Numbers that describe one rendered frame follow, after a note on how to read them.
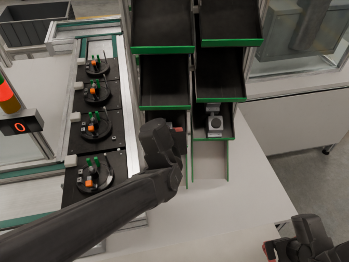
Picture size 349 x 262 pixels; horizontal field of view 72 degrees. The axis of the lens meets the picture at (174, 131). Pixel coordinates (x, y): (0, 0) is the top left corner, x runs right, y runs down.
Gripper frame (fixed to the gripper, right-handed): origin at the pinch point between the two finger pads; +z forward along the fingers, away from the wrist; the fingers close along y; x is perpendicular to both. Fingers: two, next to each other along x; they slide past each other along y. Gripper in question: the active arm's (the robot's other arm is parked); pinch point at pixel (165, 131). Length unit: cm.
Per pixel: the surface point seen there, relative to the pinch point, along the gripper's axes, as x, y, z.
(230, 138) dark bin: 5.0, -19.9, 1.3
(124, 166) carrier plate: 21.5, 17.2, 19.4
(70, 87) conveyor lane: -2, 48, 70
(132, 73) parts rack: -17.2, 7.2, 2.0
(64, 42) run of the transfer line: -24, 62, 120
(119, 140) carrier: 15.5, 20.1, 32.2
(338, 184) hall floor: 102, -139, 90
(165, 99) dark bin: -10.5, -0.8, -3.3
